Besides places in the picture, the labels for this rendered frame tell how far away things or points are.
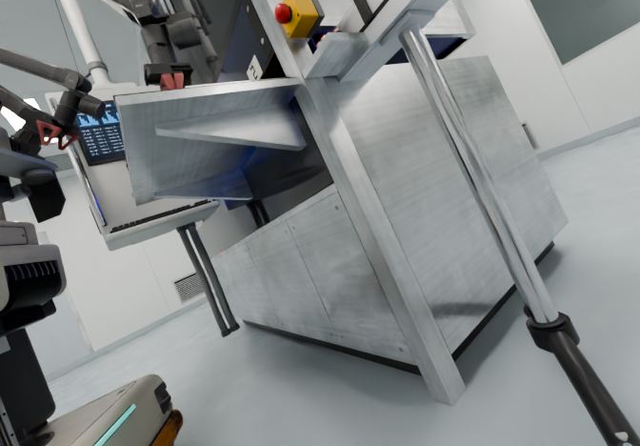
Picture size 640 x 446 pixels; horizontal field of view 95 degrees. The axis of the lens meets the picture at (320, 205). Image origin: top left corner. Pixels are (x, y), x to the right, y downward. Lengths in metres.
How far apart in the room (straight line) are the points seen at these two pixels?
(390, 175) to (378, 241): 0.19
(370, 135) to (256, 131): 0.30
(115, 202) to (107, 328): 4.66
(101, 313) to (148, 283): 0.75
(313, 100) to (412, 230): 0.42
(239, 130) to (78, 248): 5.63
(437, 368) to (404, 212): 0.38
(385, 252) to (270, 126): 0.43
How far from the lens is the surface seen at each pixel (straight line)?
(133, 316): 6.13
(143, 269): 6.13
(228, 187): 1.24
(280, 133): 0.80
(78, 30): 2.14
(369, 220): 0.72
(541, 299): 0.78
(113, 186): 1.64
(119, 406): 1.19
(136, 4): 0.90
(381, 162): 0.81
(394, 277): 0.75
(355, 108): 0.84
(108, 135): 1.74
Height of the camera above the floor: 0.53
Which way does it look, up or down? 2 degrees up
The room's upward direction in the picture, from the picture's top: 24 degrees counter-clockwise
